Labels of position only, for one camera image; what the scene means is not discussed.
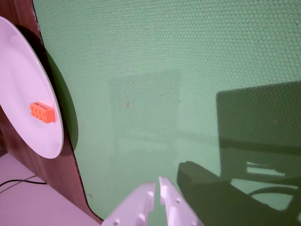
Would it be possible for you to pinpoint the orange lego block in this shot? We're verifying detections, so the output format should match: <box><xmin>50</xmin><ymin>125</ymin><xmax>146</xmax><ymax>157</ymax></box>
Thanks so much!
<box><xmin>29</xmin><ymin>101</ymin><xmax>57</xmax><ymax>124</ymax></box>

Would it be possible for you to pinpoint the green mat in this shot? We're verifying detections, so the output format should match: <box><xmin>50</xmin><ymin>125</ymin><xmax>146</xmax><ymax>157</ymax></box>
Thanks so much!
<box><xmin>32</xmin><ymin>0</ymin><xmax>301</xmax><ymax>226</ymax></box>

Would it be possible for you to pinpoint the white round plate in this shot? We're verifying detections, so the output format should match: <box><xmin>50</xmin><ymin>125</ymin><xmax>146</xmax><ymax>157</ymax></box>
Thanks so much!
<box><xmin>0</xmin><ymin>16</ymin><xmax>64</xmax><ymax>160</ymax></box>

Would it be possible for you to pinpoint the thin black floor cable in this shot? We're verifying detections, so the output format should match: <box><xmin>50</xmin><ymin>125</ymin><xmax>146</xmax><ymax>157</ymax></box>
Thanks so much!
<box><xmin>0</xmin><ymin>179</ymin><xmax>47</xmax><ymax>187</ymax></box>

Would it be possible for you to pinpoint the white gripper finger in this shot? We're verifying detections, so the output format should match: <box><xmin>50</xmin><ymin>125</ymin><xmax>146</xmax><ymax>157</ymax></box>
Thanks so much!
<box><xmin>158</xmin><ymin>176</ymin><xmax>205</xmax><ymax>226</ymax></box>
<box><xmin>101</xmin><ymin>180</ymin><xmax>156</xmax><ymax>226</ymax></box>

